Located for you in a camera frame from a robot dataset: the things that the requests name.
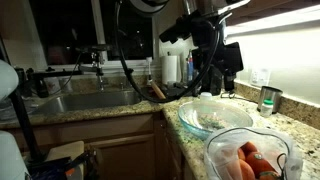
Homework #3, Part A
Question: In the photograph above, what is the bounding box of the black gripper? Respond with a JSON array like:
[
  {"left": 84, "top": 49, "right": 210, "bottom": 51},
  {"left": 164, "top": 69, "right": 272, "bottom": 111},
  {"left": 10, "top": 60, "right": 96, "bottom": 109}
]
[{"left": 190, "top": 13, "right": 230, "bottom": 49}]

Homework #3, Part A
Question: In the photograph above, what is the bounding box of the large glass bowl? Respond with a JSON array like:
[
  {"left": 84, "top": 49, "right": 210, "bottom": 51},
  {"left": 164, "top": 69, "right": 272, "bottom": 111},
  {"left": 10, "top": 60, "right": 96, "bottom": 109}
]
[{"left": 177, "top": 99, "right": 254, "bottom": 141}]

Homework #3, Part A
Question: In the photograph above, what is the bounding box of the clear plastic bag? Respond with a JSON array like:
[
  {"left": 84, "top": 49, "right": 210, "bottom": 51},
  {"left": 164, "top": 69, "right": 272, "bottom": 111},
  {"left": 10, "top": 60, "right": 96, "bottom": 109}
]
[{"left": 203, "top": 126, "right": 304, "bottom": 180}]

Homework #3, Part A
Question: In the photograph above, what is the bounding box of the pale orange peach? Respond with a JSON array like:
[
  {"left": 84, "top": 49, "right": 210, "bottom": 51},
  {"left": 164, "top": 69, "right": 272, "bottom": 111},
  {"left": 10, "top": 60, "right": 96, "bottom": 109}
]
[{"left": 233, "top": 159, "right": 256, "bottom": 180}]

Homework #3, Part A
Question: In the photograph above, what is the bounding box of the black coffee machine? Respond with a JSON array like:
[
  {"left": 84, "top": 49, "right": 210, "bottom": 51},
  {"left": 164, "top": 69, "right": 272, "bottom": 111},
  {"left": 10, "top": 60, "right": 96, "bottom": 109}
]
[{"left": 191, "top": 41, "right": 245, "bottom": 97}]

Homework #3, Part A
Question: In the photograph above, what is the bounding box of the blue bottle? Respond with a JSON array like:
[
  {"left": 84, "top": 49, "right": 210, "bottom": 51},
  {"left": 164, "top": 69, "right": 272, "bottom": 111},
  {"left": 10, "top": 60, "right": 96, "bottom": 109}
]
[{"left": 186, "top": 49, "right": 195, "bottom": 83}]

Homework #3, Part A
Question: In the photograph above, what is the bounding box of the white paper towel roll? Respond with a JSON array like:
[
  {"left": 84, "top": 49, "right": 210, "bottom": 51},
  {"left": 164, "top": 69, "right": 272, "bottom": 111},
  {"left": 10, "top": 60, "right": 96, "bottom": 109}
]
[{"left": 161, "top": 54, "right": 183, "bottom": 86}]

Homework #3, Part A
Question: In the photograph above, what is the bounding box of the white plastic lidded container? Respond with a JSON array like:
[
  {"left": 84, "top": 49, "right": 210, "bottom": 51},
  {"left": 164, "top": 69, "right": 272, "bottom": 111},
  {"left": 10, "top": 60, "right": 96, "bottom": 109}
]
[{"left": 199, "top": 92, "right": 214, "bottom": 102}]

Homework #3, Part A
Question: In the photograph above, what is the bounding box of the white dish brush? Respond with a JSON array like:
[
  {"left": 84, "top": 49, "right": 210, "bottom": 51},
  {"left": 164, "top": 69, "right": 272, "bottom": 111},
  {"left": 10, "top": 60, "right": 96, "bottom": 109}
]
[{"left": 145, "top": 56, "right": 154, "bottom": 85}]

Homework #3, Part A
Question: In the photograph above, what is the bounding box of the under-cabinet light strip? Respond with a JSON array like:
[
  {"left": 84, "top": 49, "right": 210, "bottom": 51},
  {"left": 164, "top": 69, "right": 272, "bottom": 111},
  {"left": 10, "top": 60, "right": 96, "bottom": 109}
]
[{"left": 226, "top": 4, "right": 320, "bottom": 36}]

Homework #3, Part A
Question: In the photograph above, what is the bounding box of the wooden upper cabinet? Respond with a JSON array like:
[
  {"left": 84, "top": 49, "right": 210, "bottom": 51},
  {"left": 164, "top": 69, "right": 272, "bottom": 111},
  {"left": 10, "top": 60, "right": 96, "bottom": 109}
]
[{"left": 227, "top": 0, "right": 320, "bottom": 26}]

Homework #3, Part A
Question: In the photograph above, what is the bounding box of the stainless steel cup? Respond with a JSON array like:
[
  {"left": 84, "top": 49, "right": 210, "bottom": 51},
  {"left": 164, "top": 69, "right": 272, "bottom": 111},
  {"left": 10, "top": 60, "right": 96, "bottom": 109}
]
[{"left": 256, "top": 85, "right": 284, "bottom": 114}]

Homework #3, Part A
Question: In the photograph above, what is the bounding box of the small bottle green cap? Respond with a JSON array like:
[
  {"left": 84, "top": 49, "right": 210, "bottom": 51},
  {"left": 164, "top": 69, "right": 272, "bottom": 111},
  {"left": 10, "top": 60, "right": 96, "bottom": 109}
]
[{"left": 260, "top": 98, "right": 275, "bottom": 118}]

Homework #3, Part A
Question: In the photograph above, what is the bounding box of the metal sink faucet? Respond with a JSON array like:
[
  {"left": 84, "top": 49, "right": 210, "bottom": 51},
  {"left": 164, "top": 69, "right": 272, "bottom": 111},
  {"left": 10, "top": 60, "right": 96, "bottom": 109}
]
[{"left": 77, "top": 44, "right": 113, "bottom": 92}]

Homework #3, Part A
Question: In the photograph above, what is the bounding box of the stainless steel sink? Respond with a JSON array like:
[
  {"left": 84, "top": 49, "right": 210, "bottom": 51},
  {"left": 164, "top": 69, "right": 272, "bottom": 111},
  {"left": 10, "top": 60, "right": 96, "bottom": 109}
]
[{"left": 31, "top": 89, "right": 145, "bottom": 117}]

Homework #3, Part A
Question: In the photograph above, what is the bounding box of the dark kitchen window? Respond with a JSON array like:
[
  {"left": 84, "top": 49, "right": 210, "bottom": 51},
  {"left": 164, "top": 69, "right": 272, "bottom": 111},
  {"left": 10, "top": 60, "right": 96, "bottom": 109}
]
[{"left": 28, "top": 0, "right": 158, "bottom": 68}]

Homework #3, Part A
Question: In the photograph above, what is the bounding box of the wooden base cabinet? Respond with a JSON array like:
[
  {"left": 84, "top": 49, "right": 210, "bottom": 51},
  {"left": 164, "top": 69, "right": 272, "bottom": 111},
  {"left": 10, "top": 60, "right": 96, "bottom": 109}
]
[{"left": 6, "top": 111, "right": 198, "bottom": 180}]

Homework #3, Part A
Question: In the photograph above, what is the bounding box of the grey cup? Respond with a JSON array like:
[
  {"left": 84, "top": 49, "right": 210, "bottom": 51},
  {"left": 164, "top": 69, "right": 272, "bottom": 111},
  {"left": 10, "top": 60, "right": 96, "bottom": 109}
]
[{"left": 59, "top": 77, "right": 74, "bottom": 94}]

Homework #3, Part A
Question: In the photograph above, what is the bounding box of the black stand bar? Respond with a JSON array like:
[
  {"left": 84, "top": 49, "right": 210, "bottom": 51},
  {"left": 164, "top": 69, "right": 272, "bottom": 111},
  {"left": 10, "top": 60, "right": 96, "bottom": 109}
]
[{"left": 25, "top": 67, "right": 84, "bottom": 80}]

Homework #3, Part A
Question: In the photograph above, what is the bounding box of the white printed mug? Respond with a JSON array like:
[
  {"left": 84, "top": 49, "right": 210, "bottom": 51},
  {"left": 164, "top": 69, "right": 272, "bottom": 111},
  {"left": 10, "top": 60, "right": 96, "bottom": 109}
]
[{"left": 43, "top": 77, "right": 62, "bottom": 96}]

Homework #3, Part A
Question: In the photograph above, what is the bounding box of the dark bottle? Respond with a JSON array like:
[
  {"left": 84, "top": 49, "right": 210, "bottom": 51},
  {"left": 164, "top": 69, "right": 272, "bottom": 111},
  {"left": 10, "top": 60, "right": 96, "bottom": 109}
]
[{"left": 34, "top": 78, "right": 50, "bottom": 99}]

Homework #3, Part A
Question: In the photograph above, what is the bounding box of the tan wooden table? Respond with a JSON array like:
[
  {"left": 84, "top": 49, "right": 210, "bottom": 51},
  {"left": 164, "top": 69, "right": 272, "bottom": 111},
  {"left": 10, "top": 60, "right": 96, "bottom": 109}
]
[{"left": 45, "top": 140, "right": 86, "bottom": 180}]

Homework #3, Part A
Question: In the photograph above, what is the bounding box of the black slanted pole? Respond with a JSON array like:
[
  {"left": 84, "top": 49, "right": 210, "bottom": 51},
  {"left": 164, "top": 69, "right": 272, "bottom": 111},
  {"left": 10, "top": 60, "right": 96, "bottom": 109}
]
[{"left": 9, "top": 89, "right": 44, "bottom": 163}]

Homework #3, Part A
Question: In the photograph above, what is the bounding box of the white rounded plastic housing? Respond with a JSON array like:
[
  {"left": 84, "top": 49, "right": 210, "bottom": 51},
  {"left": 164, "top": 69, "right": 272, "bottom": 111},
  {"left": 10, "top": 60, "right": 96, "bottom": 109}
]
[
  {"left": 0, "top": 59, "right": 20, "bottom": 102},
  {"left": 0, "top": 130, "right": 30, "bottom": 180}
]

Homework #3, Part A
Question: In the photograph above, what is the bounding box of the dark equipment pile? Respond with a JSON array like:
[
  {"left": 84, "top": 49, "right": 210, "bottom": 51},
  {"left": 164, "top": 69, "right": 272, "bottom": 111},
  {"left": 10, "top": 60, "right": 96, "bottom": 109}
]
[{"left": 25, "top": 146, "right": 101, "bottom": 180}]

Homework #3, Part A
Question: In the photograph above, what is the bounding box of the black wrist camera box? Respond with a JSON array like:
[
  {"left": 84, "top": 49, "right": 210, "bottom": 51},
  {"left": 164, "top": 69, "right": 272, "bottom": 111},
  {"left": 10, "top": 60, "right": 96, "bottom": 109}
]
[{"left": 158, "top": 16, "right": 193, "bottom": 45}]

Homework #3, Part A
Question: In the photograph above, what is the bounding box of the white wall outlet plate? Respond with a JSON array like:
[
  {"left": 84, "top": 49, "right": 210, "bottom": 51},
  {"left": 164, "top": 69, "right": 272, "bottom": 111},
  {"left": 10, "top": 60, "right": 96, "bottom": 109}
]
[{"left": 249, "top": 67, "right": 272, "bottom": 87}]

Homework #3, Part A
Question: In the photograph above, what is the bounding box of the wooden handle utensil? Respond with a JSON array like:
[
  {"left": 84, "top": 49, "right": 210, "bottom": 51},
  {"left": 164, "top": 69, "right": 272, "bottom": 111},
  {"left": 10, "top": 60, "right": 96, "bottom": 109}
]
[{"left": 149, "top": 80, "right": 167, "bottom": 100}]

